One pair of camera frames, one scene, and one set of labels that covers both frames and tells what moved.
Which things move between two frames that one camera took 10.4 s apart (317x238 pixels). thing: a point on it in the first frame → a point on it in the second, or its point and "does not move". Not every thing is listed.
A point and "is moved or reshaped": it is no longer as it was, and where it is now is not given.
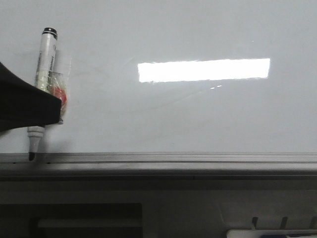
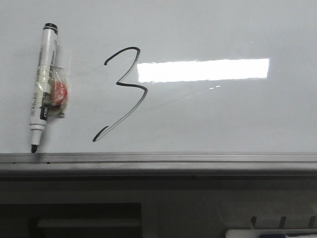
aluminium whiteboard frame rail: x=159 y=165 does not move
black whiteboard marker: x=45 y=66 is moved or reshaped
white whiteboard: x=172 y=76 does not move
